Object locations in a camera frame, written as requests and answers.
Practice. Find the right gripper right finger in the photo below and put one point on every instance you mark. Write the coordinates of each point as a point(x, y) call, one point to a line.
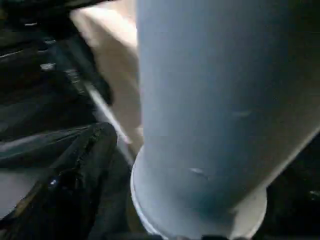
point(295, 210)

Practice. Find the white plastic table leg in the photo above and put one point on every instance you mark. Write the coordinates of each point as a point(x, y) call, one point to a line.
point(215, 100)

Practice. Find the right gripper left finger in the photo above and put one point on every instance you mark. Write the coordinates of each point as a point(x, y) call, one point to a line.
point(70, 195)

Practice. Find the white plastic table top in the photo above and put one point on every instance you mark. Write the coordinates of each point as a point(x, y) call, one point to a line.
point(115, 60)

